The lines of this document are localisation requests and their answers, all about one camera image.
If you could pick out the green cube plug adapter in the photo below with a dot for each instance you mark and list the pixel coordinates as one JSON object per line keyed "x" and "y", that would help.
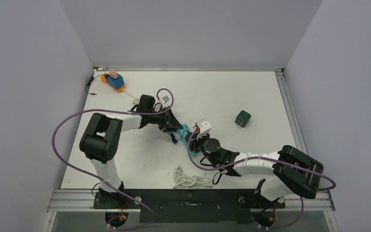
{"x": 242, "y": 118}

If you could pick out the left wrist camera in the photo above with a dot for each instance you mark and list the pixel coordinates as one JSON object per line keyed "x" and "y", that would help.
{"x": 164, "y": 101}

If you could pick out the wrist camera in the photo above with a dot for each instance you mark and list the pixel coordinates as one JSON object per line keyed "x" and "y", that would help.
{"x": 164, "y": 101}
{"x": 203, "y": 128}

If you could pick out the blue plug adapter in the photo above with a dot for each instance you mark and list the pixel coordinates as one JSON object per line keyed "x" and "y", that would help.
{"x": 117, "y": 84}

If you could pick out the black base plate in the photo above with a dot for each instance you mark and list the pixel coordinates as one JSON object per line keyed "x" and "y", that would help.
{"x": 192, "y": 205}

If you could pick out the teal power strip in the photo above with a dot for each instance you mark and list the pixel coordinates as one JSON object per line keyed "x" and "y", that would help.
{"x": 185, "y": 134}

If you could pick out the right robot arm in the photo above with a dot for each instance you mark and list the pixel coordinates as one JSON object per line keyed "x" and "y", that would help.
{"x": 287, "y": 171}

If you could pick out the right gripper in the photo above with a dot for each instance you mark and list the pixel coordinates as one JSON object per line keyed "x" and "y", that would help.
{"x": 194, "y": 142}

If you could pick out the aluminium right rail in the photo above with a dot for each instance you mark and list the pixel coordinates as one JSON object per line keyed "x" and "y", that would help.
{"x": 300, "y": 147}

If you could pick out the aluminium front rail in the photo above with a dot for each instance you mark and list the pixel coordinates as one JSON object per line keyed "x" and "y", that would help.
{"x": 74, "y": 200}

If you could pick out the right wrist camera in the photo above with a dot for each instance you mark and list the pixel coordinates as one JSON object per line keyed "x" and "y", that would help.
{"x": 203, "y": 128}

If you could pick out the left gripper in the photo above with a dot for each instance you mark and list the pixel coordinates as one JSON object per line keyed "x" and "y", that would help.
{"x": 172, "y": 125}

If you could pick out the aluminium rail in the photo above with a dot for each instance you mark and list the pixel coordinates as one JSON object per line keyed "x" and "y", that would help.
{"x": 74, "y": 200}
{"x": 300, "y": 147}

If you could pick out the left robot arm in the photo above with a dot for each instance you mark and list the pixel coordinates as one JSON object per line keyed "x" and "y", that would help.
{"x": 101, "y": 138}

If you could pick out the white charger plug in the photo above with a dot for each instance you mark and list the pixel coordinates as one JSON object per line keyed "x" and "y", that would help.
{"x": 113, "y": 74}

